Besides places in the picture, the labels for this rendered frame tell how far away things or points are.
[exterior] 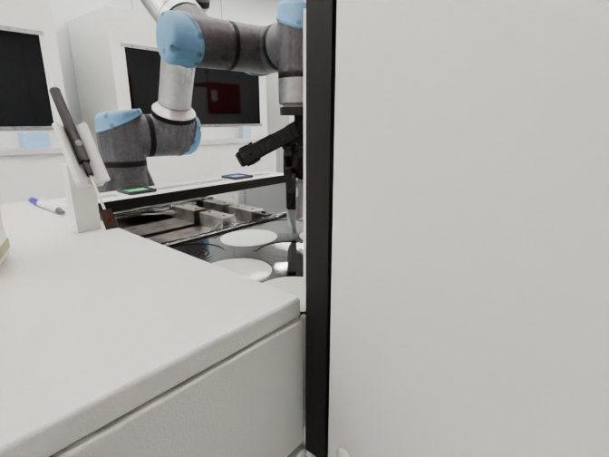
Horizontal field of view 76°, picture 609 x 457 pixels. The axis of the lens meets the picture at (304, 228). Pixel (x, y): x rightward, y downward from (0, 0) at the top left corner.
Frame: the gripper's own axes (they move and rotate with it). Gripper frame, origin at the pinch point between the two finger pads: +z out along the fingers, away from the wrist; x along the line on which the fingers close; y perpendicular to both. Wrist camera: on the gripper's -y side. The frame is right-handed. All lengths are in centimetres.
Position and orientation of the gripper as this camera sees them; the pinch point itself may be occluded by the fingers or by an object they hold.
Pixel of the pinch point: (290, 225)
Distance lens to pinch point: 69.0
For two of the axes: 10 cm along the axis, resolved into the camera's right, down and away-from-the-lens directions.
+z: 0.0, 9.6, 2.7
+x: -0.1, -2.7, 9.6
